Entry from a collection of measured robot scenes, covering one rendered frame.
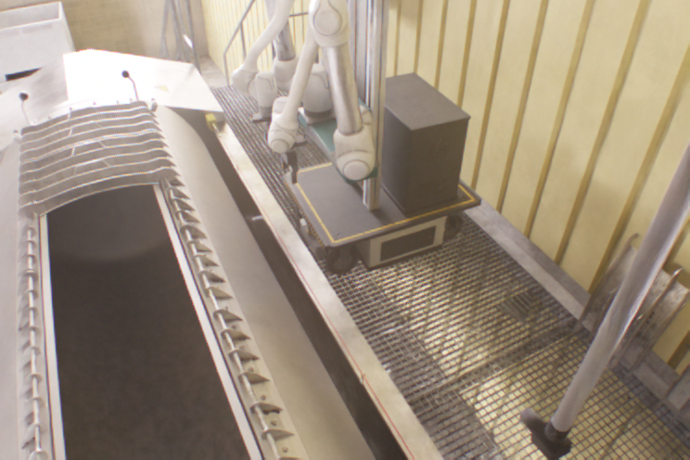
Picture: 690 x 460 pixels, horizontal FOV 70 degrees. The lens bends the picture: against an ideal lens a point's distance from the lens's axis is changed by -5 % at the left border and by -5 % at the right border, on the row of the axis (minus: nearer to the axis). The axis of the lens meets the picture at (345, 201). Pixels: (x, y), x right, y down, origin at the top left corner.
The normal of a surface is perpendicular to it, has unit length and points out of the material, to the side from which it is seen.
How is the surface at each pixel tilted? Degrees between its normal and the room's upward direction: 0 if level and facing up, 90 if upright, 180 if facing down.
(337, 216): 0
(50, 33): 90
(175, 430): 4
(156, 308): 2
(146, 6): 90
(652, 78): 90
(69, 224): 77
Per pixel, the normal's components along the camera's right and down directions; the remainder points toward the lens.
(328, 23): -0.02, 0.54
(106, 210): 0.50, 0.33
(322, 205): 0.00, -0.78
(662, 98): -0.89, 0.28
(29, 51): 0.43, 0.56
